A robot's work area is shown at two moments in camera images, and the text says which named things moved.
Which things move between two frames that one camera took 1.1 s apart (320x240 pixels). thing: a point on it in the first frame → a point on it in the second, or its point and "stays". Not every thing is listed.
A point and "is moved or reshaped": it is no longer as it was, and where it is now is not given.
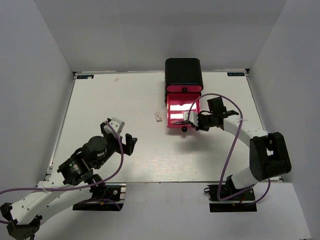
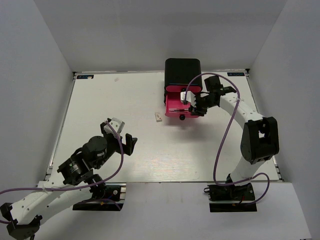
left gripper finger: [128, 147] stays
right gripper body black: [205, 122] → [202, 103]
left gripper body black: [114, 144] stays
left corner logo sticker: [85, 76] stays
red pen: [178, 122] → [178, 110]
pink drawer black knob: [177, 103] is moved or reshaped
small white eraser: [158, 117] stays
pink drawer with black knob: [184, 88] stays
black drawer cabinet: [183, 71] stays
